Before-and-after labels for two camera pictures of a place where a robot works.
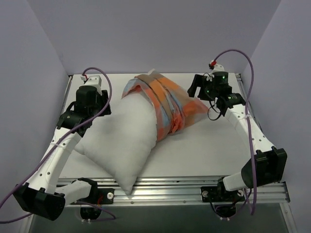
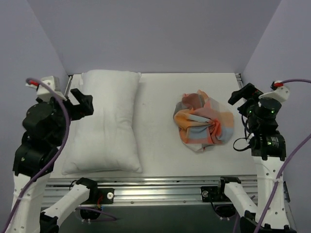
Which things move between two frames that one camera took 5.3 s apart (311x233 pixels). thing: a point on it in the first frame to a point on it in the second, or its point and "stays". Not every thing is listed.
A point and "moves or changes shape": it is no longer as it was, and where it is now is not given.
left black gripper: x=104 y=103 to x=79 y=107
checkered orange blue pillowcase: x=175 y=111 to x=201 y=122
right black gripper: x=200 y=85 to x=245 y=96
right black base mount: x=222 y=202 stays
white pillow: x=118 y=143 moves or changes shape
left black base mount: x=105 y=196 stays
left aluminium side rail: x=69 y=84 stays
